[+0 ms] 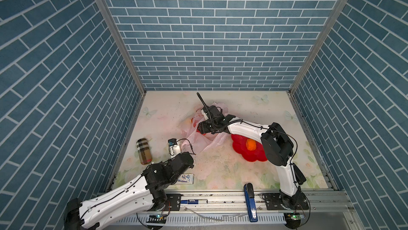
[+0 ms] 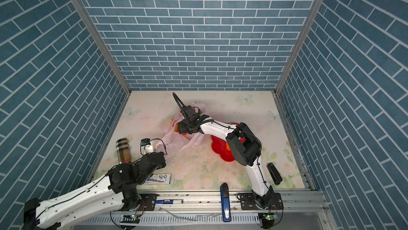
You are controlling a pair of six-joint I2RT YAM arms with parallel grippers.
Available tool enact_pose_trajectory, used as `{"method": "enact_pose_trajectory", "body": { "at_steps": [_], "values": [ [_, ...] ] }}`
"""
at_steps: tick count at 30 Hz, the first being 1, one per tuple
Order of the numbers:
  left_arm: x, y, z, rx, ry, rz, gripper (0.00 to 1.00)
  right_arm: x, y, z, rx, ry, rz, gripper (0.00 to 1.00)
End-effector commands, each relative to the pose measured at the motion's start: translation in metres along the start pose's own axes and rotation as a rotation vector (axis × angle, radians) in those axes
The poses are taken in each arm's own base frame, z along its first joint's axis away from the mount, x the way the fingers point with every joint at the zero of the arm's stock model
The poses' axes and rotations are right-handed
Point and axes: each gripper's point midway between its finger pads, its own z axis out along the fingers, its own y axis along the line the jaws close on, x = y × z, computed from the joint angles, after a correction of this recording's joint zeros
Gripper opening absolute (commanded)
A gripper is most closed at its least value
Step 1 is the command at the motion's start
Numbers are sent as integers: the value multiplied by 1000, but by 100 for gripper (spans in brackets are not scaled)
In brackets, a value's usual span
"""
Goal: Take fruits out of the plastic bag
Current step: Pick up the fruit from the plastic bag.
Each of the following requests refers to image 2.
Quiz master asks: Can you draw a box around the pink plastic fruit bag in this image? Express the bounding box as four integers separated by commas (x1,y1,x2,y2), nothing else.
159,110,205,158

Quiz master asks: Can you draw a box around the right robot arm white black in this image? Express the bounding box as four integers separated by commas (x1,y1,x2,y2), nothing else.
177,102,284,210

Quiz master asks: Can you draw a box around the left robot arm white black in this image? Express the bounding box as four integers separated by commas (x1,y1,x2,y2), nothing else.
22,152,166,230

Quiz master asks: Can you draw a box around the red flower-shaped plate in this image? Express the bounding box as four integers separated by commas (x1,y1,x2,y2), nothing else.
211,121,249,166

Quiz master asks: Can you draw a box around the toothpaste box white blue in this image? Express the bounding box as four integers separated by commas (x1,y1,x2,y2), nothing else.
145,173,172,185

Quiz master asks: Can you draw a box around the plaid brown cylinder case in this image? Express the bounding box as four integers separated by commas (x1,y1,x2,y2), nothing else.
116,138,131,163

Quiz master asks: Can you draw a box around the blue black stapler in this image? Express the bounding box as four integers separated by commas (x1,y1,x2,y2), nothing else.
220,183,232,223

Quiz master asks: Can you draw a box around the black remote-like object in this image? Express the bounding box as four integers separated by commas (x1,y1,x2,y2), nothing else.
267,163,283,185

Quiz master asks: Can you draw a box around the green circuit board left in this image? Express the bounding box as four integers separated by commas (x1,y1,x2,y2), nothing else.
120,214,141,224

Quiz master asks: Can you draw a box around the green circuit board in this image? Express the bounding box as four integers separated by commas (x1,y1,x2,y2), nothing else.
120,214,141,224
258,213,279,222

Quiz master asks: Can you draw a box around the green circuit board right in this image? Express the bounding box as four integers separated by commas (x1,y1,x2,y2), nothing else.
258,213,279,222

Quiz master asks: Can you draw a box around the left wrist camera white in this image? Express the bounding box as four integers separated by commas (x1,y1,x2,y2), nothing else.
140,138,155,155

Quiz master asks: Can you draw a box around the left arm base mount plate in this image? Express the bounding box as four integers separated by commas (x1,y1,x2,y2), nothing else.
139,193,158,212

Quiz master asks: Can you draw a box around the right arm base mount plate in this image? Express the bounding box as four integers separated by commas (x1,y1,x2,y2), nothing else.
237,192,284,210

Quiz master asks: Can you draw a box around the aluminium front rail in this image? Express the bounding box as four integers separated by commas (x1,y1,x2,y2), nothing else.
140,189,330,216

